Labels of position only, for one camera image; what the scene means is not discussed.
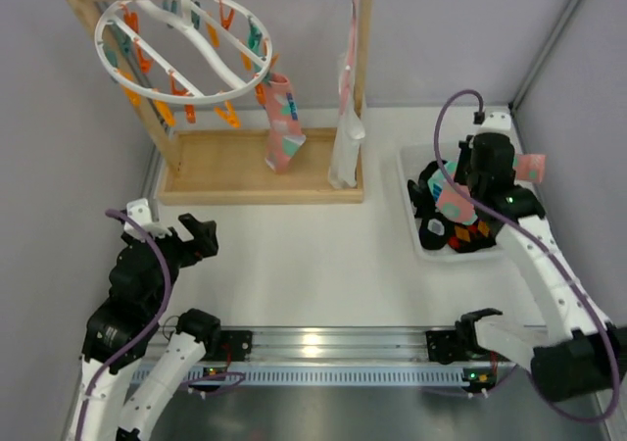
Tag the white plastic basket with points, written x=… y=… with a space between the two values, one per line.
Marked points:
x=412 y=160

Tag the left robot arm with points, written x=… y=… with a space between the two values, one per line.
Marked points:
x=119 y=331

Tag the argyle red orange sock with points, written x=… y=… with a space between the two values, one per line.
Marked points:
x=471 y=238

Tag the round white clip hanger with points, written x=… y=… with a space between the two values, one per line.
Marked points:
x=183 y=52

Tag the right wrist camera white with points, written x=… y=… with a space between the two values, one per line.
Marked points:
x=496 y=122

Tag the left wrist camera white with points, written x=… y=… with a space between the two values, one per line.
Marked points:
x=139 y=212

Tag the pink sock green patches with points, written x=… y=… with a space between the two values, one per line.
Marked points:
x=528 y=167

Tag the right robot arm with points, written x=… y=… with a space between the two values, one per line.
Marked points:
x=581 y=351

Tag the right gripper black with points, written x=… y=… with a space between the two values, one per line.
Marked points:
x=467 y=162

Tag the mint green sock blue hexagon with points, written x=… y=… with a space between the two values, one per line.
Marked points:
x=436 y=181

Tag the wooden rack base tray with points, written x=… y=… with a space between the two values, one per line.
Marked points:
x=227 y=167

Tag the white perforated cable duct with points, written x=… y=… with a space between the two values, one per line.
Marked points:
x=341 y=376

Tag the white plastic bag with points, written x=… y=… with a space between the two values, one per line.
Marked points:
x=350 y=132

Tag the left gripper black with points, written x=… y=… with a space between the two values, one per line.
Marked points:
x=197 y=237

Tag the black sock white hexagon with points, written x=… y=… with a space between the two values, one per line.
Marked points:
x=435 y=232

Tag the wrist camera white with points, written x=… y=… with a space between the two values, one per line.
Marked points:
x=496 y=122
x=139 y=212

